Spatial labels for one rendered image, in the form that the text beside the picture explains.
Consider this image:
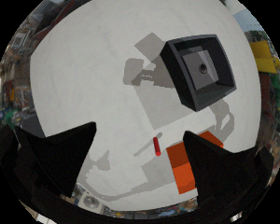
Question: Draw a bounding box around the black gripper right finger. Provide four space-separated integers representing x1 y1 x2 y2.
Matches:
182 131 259 204

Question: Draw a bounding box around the red peg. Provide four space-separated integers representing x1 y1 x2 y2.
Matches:
152 138 161 156

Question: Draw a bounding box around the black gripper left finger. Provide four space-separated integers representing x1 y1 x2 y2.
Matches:
14 122 96 198

